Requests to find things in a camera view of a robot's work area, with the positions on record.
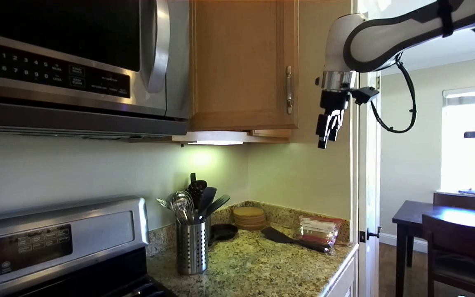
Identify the perforated steel utensil holder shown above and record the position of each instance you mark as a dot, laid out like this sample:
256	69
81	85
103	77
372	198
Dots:
192	247

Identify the white room door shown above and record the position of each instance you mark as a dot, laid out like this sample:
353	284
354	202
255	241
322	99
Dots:
368	173

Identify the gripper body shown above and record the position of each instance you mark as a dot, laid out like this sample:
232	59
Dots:
334	100

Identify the under-cabinet light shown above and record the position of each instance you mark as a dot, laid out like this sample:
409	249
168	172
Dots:
215	142

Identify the clear plastic bag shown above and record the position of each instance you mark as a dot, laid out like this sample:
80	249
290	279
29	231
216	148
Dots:
319	231

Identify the window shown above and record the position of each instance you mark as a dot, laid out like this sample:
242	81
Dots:
468	148

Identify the metal whisk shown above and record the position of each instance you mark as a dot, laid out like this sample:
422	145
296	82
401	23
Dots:
183	206

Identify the dark wooden chair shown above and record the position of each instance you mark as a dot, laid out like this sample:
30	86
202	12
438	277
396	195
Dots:
460	255
464	202

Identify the stainless steel microwave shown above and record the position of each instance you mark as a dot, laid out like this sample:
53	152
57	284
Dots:
97	103

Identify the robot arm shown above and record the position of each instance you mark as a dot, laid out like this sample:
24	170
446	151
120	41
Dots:
386	35

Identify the white base cabinet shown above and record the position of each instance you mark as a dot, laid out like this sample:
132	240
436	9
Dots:
344	280

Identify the wooden cabinet door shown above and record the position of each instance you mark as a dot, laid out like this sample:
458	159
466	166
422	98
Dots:
237	62

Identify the black plastic spoon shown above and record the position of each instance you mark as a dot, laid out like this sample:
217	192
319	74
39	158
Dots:
207	197

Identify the microwave door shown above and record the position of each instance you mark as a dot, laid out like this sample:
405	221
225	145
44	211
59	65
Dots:
56	53

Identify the metal spoon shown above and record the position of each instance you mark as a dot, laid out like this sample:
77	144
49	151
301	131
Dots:
164	203

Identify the stainless steel stove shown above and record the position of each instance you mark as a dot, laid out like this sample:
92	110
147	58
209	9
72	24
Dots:
76	231

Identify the stack of cork coasters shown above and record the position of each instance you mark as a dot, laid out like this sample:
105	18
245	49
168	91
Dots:
249	218

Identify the small black skillet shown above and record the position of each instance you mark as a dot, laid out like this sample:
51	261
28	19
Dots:
223	232

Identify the wooden kitchen cabinet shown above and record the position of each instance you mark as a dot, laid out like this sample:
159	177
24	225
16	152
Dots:
320	62

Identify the dark wooden table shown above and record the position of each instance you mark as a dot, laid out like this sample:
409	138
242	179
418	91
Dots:
410	212

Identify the black door lever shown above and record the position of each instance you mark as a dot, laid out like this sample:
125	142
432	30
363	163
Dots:
373	234

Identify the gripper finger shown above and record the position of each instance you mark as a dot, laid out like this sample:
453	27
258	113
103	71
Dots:
322	131
336	123

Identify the black spatula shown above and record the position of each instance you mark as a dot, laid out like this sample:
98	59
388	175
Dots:
276	236

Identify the black slotted turner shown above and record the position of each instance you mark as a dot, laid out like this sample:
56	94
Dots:
196	189

